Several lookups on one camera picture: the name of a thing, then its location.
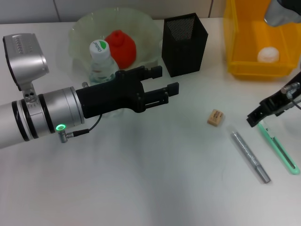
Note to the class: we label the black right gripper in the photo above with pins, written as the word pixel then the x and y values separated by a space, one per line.
pixel 279 99

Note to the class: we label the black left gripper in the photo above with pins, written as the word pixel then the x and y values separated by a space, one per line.
pixel 110 96

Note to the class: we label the green utility knife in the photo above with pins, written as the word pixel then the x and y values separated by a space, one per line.
pixel 279 148

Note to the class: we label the grey pen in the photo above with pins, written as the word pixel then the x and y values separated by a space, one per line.
pixel 249 155

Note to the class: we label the orange fruit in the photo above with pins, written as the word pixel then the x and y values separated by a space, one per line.
pixel 124 49

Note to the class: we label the beige eraser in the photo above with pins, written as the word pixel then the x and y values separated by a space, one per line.
pixel 215 117

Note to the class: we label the white paper ball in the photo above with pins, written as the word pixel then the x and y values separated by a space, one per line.
pixel 268 54

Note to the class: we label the clear green-label water bottle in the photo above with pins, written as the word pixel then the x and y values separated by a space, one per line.
pixel 100 50

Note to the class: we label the black mesh pen holder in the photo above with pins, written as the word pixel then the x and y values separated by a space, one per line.
pixel 183 54

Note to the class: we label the pale green glass fruit bowl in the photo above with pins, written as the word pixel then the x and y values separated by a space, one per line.
pixel 82 30

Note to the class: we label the yellow plastic bin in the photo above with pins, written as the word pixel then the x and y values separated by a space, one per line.
pixel 242 35

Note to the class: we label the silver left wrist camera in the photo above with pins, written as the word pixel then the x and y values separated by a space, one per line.
pixel 26 58

